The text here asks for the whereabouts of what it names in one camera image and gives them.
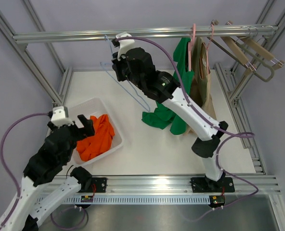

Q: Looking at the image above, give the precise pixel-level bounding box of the wooden hanger left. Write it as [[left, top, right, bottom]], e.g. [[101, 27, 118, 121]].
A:
[[210, 37, 256, 73]]

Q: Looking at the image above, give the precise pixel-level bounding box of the grey plastic hanger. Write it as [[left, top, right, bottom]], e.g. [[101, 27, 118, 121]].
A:
[[237, 40, 275, 82]]

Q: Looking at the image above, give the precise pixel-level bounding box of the white plastic basket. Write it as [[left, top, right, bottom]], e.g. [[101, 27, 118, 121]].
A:
[[68, 97, 123, 166]]

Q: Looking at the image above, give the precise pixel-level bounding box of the green t shirt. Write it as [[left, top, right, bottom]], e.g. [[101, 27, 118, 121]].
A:
[[142, 38, 194, 135]]

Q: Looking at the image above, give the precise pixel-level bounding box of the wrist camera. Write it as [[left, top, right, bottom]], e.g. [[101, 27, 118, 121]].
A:
[[49, 106, 74, 127], [111, 31, 135, 61]]

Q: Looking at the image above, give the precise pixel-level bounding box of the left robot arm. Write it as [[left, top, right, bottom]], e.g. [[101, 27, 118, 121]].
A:
[[0, 115, 95, 231]]

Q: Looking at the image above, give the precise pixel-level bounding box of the front aluminium rail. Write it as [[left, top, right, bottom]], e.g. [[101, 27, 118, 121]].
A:
[[34, 175, 282, 195]]

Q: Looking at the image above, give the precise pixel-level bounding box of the orange t shirt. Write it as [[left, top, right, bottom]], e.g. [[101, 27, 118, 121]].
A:
[[76, 114, 115, 162]]

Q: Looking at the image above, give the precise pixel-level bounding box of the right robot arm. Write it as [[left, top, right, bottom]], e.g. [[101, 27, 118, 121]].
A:
[[112, 48, 228, 192]]

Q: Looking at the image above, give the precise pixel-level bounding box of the wooden hanger right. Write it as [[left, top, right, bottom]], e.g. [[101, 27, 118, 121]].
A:
[[236, 26, 284, 69]]

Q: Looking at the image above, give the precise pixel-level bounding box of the beige t shirt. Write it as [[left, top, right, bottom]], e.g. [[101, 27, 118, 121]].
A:
[[188, 38, 216, 119]]

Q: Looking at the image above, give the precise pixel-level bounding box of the pink hanger with green shirt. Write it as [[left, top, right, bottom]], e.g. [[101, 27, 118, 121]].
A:
[[187, 23, 196, 71]]

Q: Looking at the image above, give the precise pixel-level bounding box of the white slotted cable duct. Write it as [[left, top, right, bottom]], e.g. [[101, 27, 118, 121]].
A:
[[36, 195, 210, 205]]

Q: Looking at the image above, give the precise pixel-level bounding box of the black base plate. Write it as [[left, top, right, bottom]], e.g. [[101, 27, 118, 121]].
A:
[[190, 177, 235, 193], [79, 177, 107, 193]]

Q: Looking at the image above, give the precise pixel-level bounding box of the aluminium hanging rail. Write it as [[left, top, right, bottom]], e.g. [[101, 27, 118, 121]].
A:
[[13, 25, 279, 44]]

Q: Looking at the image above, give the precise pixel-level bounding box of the light blue wire hanger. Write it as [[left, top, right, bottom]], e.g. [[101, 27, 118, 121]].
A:
[[100, 35, 151, 113]]

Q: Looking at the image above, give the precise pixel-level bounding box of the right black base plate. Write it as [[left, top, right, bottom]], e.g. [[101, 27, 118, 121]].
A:
[[190, 177, 235, 193]]

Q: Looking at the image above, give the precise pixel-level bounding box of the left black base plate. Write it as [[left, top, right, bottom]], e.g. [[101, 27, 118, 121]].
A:
[[79, 177, 107, 193]]

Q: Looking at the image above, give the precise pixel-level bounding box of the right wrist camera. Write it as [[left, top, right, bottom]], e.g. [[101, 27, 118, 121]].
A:
[[111, 31, 135, 61]]

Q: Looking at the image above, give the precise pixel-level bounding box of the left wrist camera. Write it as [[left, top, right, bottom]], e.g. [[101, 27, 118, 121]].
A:
[[49, 106, 74, 127]]

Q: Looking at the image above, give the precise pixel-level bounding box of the wooden hanger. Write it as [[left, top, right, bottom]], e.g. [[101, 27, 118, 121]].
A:
[[236, 26, 284, 69], [210, 37, 256, 73]]

